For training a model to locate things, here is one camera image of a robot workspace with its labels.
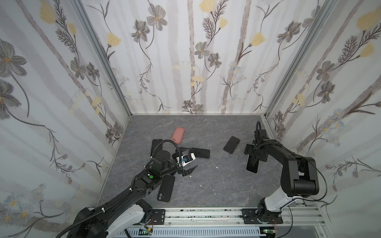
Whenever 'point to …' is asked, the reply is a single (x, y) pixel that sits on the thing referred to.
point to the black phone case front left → (166, 188)
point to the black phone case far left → (155, 146)
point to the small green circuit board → (143, 231)
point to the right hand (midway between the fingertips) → (250, 151)
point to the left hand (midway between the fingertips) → (189, 151)
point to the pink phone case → (178, 134)
